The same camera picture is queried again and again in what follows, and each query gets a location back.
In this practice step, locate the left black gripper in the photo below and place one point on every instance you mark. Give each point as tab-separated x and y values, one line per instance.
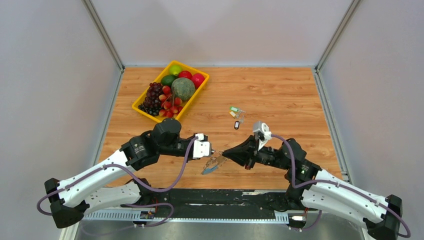
190	158

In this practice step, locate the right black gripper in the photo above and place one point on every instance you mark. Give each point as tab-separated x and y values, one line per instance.
245	154

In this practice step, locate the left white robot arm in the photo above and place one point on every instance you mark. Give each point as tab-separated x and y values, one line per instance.
112	182

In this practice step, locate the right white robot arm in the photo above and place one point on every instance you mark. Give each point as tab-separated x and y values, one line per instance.
312	187

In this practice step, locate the black tag key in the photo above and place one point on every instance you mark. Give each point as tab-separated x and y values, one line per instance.
238	123

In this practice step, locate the green tag key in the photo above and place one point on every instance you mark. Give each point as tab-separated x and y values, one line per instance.
236	109

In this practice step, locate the yellow plastic tray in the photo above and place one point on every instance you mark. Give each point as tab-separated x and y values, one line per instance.
186	105

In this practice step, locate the red lychee cluster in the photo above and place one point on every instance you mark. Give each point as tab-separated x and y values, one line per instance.
171	105

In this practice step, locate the green netted melon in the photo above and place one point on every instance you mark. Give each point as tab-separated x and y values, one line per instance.
183	88

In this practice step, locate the pink red fruit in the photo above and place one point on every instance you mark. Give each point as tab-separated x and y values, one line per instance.
197	80

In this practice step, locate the dark purple grape bunch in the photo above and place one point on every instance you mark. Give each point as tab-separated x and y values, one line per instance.
151	103

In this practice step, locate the red apple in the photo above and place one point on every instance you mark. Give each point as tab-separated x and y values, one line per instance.
185	74

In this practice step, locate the dark green lime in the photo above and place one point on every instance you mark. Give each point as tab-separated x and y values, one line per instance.
168	80

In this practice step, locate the light green apple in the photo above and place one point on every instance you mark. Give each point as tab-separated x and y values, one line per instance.
175	70

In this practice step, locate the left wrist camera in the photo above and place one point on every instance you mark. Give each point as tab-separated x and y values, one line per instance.
200	144

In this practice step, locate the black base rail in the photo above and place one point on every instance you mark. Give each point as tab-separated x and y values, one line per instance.
207	206

